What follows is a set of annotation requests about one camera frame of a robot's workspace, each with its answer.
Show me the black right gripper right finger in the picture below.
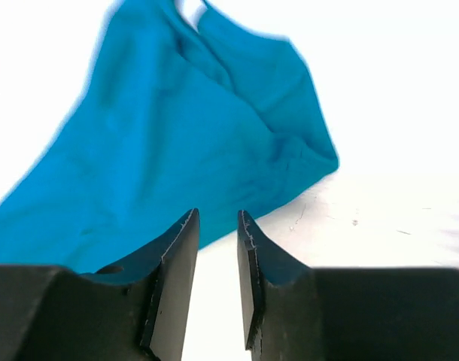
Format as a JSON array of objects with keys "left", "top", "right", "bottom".
[{"left": 237, "top": 211, "right": 459, "bottom": 360}]

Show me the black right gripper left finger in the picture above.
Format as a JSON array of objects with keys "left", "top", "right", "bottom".
[{"left": 0, "top": 209, "right": 199, "bottom": 360}]

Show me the blue t shirt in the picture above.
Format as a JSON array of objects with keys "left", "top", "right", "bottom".
[{"left": 0, "top": 1, "right": 339, "bottom": 272}]

